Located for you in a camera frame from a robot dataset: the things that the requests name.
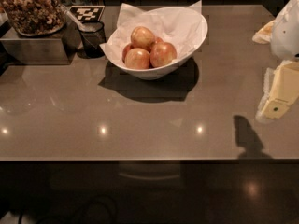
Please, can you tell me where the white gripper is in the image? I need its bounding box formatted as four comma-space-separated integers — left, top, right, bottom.
252, 0, 299, 123

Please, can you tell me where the red-yellow apple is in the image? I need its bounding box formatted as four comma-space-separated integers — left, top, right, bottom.
131, 26, 156, 51
150, 42, 177, 68
124, 48, 150, 70

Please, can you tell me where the white ceramic bowl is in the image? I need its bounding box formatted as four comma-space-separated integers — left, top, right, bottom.
104, 6, 208, 81

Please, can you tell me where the far left red apple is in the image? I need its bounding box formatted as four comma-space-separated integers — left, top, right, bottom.
122, 43, 133, 62

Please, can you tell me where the white paper liner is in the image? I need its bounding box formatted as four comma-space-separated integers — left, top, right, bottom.
99, 0, 206, 63

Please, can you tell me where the black mesh cup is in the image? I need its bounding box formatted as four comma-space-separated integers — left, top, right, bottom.
78, 21, 106, 58

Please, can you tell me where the black white fiducial marker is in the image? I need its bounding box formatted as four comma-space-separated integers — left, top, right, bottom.
70, 6, 105, 21

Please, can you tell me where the dark metal box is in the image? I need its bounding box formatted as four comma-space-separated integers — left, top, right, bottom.
0, 21, 81, 65

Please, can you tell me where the white spoon handle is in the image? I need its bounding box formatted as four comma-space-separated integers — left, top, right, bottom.
60, 5, 90, 32

